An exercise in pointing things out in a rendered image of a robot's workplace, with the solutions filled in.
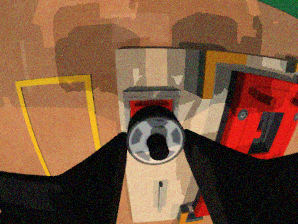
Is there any yellow rectangular outline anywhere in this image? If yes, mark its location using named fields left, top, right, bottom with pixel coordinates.
left=16, top=75, right=100, bottom=176

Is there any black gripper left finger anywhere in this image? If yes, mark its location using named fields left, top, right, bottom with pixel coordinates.
left=0, top=132, right=128, bottom=224

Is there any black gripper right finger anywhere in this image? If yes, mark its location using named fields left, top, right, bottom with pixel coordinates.
left=182, top=128, right=298, bottom=224

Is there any black wheel with grey hub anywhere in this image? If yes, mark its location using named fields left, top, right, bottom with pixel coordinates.
left=126, top=105, right=186, bottom=165

